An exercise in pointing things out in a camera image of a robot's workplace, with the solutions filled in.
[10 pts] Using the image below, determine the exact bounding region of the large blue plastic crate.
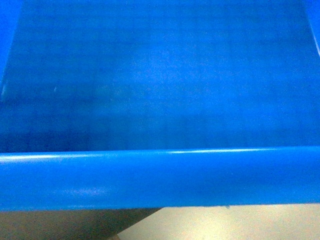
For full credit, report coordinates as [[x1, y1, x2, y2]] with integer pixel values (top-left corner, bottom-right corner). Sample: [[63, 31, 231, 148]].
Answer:
[[0, 0, 320, 211]]

